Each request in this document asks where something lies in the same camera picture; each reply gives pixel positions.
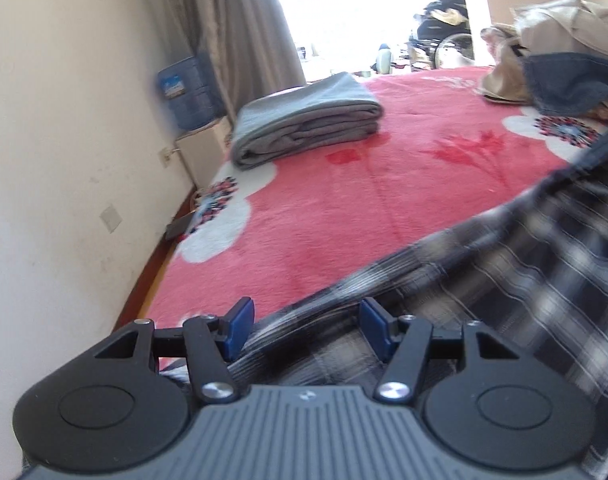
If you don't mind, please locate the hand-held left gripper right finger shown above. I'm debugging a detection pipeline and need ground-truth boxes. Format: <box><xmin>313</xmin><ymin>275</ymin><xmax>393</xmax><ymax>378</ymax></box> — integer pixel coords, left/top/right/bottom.
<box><xmin>359</xmin><ymin>297</ymin><xmax>522</xmax><ymax>403</ymax></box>

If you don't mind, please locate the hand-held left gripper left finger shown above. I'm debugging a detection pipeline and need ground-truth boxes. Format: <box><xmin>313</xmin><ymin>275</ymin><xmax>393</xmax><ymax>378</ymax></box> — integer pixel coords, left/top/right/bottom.
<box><xmin>94</xmin><ymin>296</ymin><xmax>255</xmax><ymax>403</ymax></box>

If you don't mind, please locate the black white plaid shirt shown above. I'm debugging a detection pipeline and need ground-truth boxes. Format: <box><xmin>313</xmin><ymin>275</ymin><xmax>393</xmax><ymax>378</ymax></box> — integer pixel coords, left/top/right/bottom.
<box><xmin>156</xmin><ymin>132</ymin><xmax>608</xmax><ymax>480</ymax></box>

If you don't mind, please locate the dark rectangular object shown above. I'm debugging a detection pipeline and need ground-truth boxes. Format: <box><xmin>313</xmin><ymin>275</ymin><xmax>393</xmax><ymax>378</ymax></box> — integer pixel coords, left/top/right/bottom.
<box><xmin>164</xmin><ymin>212</ymin><xmax>195</xmax><ymax>242</ymax></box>

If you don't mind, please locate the red floral blanket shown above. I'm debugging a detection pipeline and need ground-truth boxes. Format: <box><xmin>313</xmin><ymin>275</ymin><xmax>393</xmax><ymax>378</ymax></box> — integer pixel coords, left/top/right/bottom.
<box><xmin>146</xmin><ymin>62</ymin><xmax>608</xmax><ymax>376</ymax></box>

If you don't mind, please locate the white cabinet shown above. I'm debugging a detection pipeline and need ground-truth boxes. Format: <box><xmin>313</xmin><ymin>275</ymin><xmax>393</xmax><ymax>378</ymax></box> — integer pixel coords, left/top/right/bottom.
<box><xmin>176</xmin><ymin>117</ymin><xmax>233</xmax><ymax>188</ymax></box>

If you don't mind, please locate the folded grey cloth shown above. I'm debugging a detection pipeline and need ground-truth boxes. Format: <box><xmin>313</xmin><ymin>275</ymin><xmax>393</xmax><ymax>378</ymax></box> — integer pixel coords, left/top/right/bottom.
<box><xmin>231</xmin><ymin>71</ymin><xmax>385</xmax><ymax>170</ymax></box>

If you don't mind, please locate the blue water bottle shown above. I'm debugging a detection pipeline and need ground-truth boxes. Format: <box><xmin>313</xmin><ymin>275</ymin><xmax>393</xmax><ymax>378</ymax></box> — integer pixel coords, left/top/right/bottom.
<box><xmin>156</xmin><ymin>55</ymin><xmax>225</xmax><ymax>131</ymax></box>

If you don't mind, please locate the beige jacket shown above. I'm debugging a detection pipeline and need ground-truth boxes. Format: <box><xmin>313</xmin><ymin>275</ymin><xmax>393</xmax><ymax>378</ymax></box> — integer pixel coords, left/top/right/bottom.
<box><xmin>476</xmin><ymin>25</ymin><xmax>535</xmax><ymax>106</ymax></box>

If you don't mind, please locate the black wheelchair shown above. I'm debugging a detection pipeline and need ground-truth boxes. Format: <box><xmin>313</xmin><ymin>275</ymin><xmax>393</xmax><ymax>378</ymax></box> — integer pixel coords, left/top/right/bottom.
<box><xmin>408</xmin><ymin>2</ymin><xmax>477</xmax><ymax>72</ymax></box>

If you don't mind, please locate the brown curtain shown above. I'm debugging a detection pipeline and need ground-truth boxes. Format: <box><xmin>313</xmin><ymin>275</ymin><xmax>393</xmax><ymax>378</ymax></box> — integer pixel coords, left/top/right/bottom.
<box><xmin>156</xmin><ymin>0</ymin><xmax>307</xmax><ymax>121</ymax></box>

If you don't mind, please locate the pale grey garment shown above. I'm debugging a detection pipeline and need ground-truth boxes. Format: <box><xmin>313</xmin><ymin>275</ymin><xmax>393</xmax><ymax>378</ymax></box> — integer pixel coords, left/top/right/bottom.
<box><xmin>514</xmin><ymin>0</ymin><xmax>608</xmax><ymax>58</ymax></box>

